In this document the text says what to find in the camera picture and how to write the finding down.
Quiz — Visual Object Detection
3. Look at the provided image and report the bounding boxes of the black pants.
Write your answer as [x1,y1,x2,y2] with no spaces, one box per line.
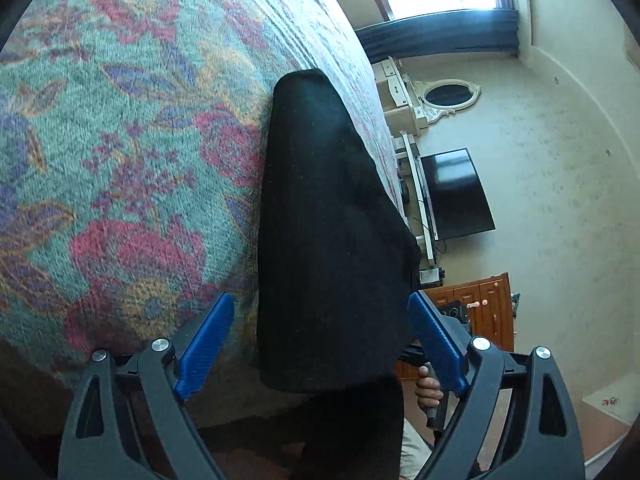
[256,68,422,394]

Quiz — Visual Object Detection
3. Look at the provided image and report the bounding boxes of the white television stand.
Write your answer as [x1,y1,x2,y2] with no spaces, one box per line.
[394,132,442,267]

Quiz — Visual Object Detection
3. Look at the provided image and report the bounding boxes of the person's leg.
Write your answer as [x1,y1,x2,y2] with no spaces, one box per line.
[299,377,405,480]

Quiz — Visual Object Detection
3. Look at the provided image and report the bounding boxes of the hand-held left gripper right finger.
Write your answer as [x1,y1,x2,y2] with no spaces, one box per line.
[407,291,586,480]

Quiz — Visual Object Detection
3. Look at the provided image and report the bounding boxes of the cardboard box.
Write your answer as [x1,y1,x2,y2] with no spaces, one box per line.
[582,384,639,464]

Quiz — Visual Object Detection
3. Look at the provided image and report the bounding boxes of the person's right hand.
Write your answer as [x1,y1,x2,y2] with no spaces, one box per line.
[416,365,444,410]

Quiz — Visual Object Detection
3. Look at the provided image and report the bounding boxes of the floral bedspread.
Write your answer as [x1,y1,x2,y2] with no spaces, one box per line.
[0,0,407,461]

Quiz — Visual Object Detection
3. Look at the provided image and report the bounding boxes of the wooden cabinet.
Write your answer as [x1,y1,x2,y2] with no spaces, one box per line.
[425,272,517,357]

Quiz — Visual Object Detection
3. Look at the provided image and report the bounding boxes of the white cloth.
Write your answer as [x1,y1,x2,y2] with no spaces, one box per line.
[399,417,434,480]

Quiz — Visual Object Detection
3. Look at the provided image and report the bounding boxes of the black television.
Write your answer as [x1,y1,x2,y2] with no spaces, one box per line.
[420,148,496,241]

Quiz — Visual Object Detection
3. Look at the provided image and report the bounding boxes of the oval mirror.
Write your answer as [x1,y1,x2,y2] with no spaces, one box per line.
[415,78,482,124]

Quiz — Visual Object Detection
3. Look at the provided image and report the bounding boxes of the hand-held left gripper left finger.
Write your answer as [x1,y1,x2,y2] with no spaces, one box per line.
[57,292,236,480]

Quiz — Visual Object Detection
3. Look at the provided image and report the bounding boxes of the cream dressing table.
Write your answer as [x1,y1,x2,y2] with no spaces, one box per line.
[374,57,432,137]

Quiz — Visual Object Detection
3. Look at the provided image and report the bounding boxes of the dark blue curtain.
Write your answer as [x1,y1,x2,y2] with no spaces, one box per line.
[356,7,519,62]

